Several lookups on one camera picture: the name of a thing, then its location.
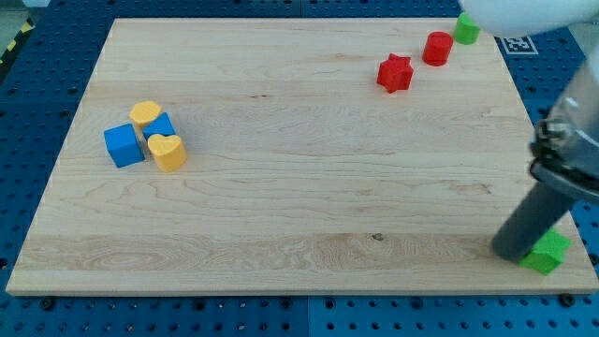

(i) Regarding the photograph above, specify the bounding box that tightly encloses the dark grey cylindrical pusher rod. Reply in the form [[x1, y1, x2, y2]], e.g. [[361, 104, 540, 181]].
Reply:
[[491, 182, 574, 262]]

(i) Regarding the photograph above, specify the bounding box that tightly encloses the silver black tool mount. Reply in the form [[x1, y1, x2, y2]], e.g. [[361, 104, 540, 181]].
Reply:
[[530, 56, 598, 203]]

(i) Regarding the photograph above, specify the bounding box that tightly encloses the red star block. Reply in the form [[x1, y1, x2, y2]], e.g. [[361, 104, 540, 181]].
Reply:
[[376, 53, 414, 94]]

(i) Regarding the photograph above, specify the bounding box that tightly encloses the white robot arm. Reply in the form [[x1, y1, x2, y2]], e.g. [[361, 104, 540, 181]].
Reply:
[[460, 0, 598, 262]]

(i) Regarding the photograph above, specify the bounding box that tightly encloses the green star block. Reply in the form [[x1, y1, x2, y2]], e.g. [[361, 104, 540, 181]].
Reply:
[[518, 228, 572, 275]]

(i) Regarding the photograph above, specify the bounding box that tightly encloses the black white fiducial marker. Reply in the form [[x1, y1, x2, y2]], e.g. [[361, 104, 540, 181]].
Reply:
[[500, 37, 538, 55]]

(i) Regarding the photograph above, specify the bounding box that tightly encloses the green cylinder block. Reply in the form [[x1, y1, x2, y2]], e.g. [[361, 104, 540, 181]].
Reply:
[[453, 12, 480, 45]]

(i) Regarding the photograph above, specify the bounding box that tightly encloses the red cylinder block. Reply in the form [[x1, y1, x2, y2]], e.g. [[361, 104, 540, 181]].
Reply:
[[422, 31, 454, 66]]

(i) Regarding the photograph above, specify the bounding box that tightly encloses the light wooden board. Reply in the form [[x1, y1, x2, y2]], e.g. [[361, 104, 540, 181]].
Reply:
[[7, 19, 598, 296]]

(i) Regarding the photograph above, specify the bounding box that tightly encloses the yellow heart block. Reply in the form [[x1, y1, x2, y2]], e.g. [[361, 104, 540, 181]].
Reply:
[[147, 134, 187, 172]]

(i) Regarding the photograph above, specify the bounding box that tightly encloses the small blue cube block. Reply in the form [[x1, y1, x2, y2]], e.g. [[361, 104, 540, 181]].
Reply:
[[142, 112, 176, 139]]

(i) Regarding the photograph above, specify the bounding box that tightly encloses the yellow rounded block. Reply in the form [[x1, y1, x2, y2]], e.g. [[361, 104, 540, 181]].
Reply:
[[128, 100, 163, 128]]

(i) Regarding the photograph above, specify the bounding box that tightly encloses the large blue cube block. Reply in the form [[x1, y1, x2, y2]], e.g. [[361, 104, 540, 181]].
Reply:
[[104, 124, 145, 168]]

